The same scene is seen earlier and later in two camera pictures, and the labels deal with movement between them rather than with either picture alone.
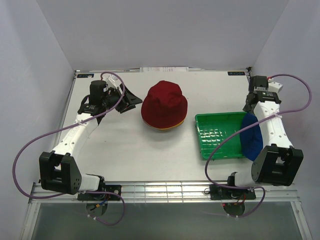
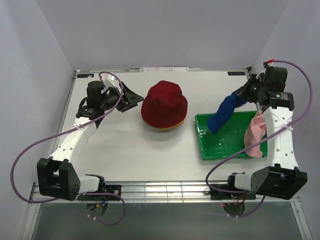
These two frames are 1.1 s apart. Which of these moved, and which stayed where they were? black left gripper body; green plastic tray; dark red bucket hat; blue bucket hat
Moved: blue bucket hat
Stayed: green plastic tray; black left gripper body; dark red bucket hat
